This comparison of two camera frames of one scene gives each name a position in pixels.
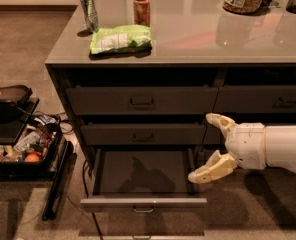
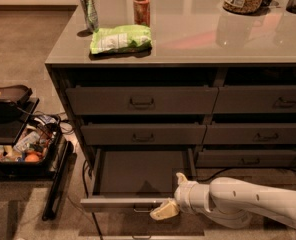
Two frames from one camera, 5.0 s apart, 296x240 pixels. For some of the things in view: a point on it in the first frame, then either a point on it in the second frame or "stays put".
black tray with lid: (9, 97) stays put
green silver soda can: (90, 11) stays put
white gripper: (249, 145) to (182, 194)
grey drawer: (142, 179) stays put
